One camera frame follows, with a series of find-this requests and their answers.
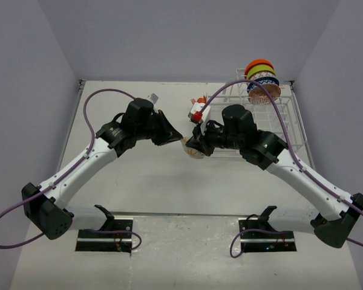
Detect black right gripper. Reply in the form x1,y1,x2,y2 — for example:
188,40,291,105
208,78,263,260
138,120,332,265
186,116,243,156

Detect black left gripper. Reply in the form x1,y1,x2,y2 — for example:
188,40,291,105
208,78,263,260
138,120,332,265
136,109,183,146

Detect floral orange flower bowl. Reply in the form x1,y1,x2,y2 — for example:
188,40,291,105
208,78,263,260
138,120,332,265
181,137,205,159

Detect red patterned bowl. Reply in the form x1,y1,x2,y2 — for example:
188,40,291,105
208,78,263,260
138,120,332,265
248,85,281,105

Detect blue zigzag bowl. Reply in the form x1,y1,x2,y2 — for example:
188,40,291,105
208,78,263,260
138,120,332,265
247,76,280,92

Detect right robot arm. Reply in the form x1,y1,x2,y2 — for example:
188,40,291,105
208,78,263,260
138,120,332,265
184,102,363,248

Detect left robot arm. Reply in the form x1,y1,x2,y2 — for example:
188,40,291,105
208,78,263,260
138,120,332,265
21,98,183,240

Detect orange plastic spoon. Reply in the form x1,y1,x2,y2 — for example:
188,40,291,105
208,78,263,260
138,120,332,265
197,96,207,104

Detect yellow-green bowl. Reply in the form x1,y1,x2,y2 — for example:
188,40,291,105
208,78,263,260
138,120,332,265
245,64,276,80

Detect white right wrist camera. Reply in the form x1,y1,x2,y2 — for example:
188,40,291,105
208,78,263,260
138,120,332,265
188,101,211,124

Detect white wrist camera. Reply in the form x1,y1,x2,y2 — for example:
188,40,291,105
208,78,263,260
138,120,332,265
148,93,159,104
188,101,211,124

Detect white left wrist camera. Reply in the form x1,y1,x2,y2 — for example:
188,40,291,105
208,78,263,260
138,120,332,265
148,93,159,104

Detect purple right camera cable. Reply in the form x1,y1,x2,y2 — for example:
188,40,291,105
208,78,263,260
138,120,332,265
196,79,363,253

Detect purple camera cable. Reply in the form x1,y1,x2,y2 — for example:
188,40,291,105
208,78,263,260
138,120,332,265
196,79,363,253
0,88,139,249

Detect white wire dish rack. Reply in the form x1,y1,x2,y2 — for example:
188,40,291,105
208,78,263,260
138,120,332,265
206,80,307,158

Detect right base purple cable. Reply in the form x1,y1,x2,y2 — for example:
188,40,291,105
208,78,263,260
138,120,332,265
229,228,291,258

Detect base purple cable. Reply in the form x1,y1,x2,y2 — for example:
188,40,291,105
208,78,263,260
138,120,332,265
229,228,291,258
78,231,142,251

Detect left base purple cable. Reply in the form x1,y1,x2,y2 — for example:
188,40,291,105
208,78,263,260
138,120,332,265
78,231,142,251

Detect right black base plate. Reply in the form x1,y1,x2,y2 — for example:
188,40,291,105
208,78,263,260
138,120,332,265
238,206,297,253

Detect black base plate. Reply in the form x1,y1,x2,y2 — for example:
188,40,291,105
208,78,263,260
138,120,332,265
75,205,134,254
238,206,297,253

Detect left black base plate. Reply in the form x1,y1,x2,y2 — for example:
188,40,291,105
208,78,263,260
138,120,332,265
75,205,134,254

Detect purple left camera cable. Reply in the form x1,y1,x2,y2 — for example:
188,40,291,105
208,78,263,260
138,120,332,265
0,88,139,249

